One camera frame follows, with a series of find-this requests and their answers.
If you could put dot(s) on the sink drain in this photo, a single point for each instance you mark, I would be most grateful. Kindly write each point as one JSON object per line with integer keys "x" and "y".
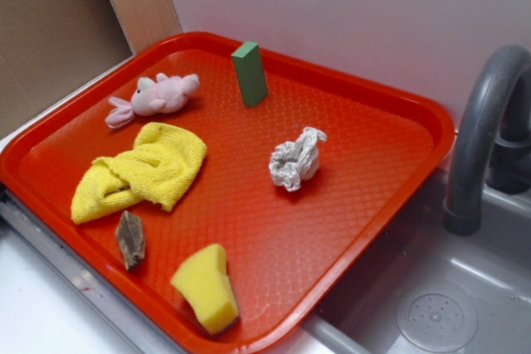
{"x": 436, "y": 322}

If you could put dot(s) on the red plastic tray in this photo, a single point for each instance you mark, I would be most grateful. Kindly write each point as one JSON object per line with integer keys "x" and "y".
{"x": 285, "y": 250}

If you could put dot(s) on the brown wood piece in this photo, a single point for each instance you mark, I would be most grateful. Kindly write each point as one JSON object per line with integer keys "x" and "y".
{"x": 131, "y": 239}

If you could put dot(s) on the yellow sponge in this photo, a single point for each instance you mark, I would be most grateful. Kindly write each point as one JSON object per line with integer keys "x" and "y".
{"x": 203, "y": 281}

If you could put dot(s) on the white paper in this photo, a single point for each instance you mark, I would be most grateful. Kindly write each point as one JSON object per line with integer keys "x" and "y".
{"x": 294, "y": 162}

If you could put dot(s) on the yellow cloth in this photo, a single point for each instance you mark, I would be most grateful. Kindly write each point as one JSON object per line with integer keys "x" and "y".
{"x": 160, "y": 168}

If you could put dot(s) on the grey faucet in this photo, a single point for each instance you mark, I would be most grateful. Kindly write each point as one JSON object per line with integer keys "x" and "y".
{"x": 492, "y": 148}

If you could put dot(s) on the pink plush toy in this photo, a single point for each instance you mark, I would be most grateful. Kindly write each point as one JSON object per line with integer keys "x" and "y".
{"x": 164, "y": 95}

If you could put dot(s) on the green rectangular block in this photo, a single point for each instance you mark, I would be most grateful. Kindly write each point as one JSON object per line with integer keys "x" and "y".
{"x": 250, "y": 73}

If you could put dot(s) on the grey sink basin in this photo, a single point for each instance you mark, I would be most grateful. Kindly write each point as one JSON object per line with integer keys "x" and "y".
{"x": 491, "y": 268}

